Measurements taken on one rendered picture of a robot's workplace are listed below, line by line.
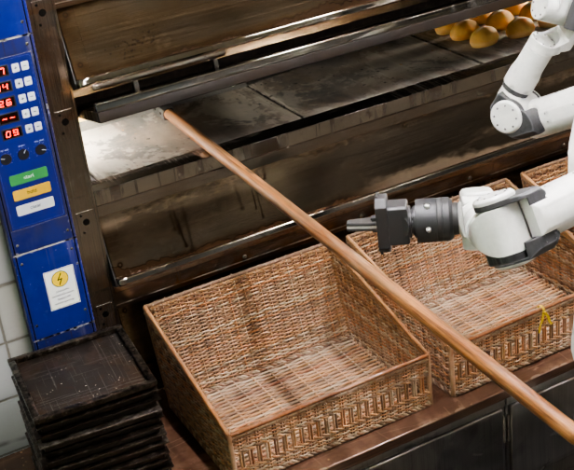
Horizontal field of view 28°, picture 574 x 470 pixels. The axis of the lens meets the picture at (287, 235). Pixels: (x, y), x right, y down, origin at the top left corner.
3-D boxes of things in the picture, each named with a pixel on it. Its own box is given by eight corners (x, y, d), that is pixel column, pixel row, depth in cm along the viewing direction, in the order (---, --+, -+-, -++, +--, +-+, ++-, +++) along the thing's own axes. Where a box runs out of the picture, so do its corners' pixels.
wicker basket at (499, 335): (349, 321, 329) (340, 234, 317) (508, 257, 351) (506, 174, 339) (452, 401, 291) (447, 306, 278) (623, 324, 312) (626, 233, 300)
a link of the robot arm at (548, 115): (526, 139, 279) (611, 112, 264) (501, 153, 269) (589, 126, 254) (509, 93, 277) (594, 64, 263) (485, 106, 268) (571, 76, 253)
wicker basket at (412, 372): (155, 393, 308) (137, 304, 295) (339, 323, 329) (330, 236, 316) (235, 492, 269) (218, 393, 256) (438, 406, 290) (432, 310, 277)
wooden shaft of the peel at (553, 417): (589, 444, 178) (589, 428, 177) (573, 450, 177) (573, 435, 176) (174, 117, 317) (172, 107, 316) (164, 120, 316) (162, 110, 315)
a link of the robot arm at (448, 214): (438, 254, 230) (496, 250, 228) (434, 200, 228) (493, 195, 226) (439, 245, 241) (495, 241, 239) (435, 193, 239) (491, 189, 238)
